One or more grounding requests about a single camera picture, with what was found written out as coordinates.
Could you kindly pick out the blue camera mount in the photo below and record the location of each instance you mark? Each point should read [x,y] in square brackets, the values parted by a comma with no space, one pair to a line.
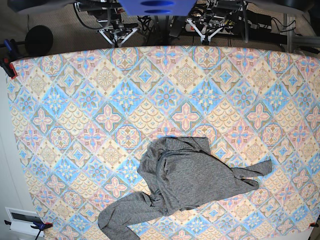
[157,7]

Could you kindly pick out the white wall box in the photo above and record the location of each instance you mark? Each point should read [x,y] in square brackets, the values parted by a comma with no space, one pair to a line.
[22,220]

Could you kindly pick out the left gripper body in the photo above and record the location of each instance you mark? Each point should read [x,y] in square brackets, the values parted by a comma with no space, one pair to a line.
[206,26]

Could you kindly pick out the red black clamp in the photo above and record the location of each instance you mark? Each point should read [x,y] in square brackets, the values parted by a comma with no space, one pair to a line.
[8,68]

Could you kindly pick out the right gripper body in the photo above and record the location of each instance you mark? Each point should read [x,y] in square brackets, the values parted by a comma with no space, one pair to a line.
[119,29]

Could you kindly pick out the red clamp bottom right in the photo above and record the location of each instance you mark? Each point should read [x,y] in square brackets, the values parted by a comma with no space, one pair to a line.
[314,225]

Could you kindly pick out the grey t-shirt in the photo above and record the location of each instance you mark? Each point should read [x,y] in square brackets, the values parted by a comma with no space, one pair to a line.
[181,174]

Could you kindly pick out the round black stool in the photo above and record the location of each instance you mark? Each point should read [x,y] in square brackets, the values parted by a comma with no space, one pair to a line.
[38,41]

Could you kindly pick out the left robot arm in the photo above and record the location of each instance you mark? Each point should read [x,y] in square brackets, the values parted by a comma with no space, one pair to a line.
[208,18]

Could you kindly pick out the blue clamp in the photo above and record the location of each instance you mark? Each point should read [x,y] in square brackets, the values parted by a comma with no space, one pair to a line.
[12,47]

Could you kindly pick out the white power strip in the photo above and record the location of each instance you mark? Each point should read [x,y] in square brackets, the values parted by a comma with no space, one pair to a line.
[228,26]

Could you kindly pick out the patterned tablecloth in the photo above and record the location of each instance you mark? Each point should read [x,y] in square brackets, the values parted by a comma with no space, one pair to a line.
[84,120]

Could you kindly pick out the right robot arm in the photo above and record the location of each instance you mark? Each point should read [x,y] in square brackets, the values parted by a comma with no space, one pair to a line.
[108,14]

